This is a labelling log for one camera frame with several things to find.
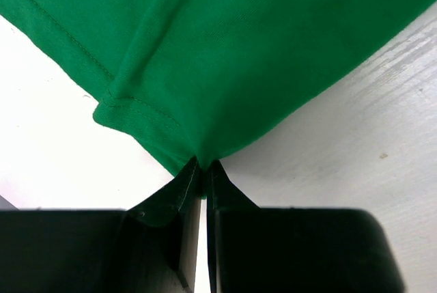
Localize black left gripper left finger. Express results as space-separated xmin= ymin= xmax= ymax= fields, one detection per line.
xmin=1 ymin=158 xmax=201 ymax=292

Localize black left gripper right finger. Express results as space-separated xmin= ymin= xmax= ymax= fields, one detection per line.
xmin=204 ymin=161 xmax=405 ymax=292

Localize green t shirt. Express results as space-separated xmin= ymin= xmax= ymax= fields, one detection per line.
xmin=0 ymin=0 xmax=437 ymax=198

